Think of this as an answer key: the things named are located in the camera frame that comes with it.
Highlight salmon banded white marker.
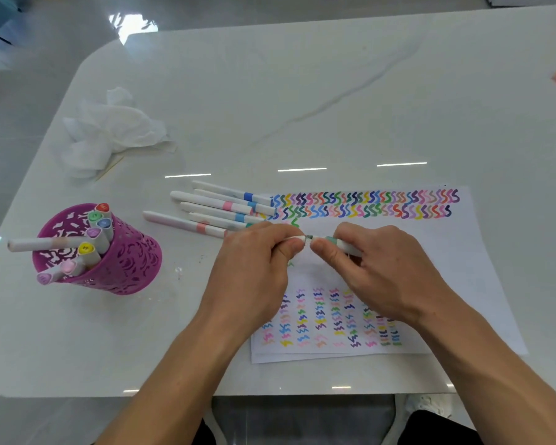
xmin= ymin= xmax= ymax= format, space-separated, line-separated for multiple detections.
xmin=142 ymin=210 xmax=228 ymax=239

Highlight person's right hand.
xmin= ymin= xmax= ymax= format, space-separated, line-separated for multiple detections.
xmin=309 ymin=222 xmax=455 ymax=329

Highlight crumpled white tissue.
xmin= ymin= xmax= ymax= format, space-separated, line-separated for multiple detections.
xmin=61 ymin=87 xmax=175 ymax=179

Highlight yellow banded white marker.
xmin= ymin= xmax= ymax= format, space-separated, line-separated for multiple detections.
xmin=77 ymin=242 xmax=102 ymax=269

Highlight grey green banded white marker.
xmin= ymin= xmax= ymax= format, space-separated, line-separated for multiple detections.
xmin=305 ymin=234 xmax=362 ymax=258

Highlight person's right white shoe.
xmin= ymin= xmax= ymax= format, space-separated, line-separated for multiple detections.
xmin=405 ymin=392 xmax=453 ymax=418

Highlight black trousers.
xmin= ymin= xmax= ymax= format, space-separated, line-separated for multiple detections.
xmin=192 ymin=410 xmax=485 ymax=445

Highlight bunch of white markers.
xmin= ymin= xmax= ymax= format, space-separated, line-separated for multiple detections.
xmin=142 ymin=180 xmax=279 ymax=239

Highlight person's left hand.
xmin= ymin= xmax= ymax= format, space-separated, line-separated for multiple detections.
xmin=196 ymin=222 xmax=306 ymax=348

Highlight person's left forearm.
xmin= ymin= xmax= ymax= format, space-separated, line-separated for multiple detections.
xmin=95 ymin=319 xmax=251 ymax=445

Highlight purple banded white marker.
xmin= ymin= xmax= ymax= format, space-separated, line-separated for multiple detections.
xmin=85 ymin=227 xmax=110 ymax=255

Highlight pink perforated pen holder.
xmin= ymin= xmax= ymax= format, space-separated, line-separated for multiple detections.
xmin=31 ymin=202 xmax=163 ymax=296

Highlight person's right forearm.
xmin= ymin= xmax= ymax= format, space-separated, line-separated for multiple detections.
xmin=415 ymin=300 xmax=556 ymax=445

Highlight peach banded white marker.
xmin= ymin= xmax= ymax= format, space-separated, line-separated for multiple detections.
xmin=7 ymin=235 xmax=86 ymax=253

